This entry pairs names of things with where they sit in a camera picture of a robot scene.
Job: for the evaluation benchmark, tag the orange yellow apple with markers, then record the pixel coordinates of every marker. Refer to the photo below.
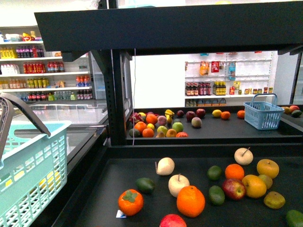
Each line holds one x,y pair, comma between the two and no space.
255,187

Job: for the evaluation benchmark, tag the small brown yellow fruit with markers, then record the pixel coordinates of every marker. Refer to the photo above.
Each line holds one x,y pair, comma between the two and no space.
267,180

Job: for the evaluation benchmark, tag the orange tangerine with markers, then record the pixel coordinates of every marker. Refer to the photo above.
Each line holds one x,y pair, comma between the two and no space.
234,171

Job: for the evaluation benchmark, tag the light blue shopping basket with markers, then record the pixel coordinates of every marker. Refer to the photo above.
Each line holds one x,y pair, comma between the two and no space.
24,163

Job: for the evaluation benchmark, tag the large orange mandarin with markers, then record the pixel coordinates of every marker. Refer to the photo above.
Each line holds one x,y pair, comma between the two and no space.
190,201

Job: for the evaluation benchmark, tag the orange yellow persimmon upper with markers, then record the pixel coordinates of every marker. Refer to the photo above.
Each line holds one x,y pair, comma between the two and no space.
268,167

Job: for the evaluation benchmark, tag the red pomegranate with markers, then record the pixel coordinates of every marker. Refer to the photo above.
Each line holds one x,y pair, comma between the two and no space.
172,220

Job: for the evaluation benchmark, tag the black shelf post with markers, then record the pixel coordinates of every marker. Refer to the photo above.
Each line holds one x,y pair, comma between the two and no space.
119,95

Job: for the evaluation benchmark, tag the grey basket handle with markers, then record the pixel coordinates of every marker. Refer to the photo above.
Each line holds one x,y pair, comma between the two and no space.
7,104

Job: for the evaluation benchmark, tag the black upper shelf canopy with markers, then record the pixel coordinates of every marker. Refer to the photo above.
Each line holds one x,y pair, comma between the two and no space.
276,26

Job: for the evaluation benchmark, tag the dark green avocado left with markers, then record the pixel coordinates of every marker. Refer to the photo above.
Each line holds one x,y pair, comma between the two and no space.
145,185

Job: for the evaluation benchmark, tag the green lime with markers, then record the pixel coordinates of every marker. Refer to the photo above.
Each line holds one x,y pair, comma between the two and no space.
216,195
214,173

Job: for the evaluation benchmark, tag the red apple near limes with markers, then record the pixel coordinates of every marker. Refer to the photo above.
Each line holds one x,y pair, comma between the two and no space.
234,189

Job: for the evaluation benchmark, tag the white pear with stem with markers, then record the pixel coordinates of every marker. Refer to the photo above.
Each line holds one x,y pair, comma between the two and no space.
176,183

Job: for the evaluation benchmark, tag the pale white pear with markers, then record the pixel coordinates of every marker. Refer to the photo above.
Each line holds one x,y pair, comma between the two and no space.
243,156

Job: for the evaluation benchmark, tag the orange persimmon with leaves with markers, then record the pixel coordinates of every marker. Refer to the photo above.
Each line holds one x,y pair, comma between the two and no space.
130,202

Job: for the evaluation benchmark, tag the glass top freezer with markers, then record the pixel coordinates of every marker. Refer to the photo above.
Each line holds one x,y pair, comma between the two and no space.
88,122

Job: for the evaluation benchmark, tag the small blue basket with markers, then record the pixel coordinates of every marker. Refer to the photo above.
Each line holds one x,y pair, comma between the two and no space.
263,115

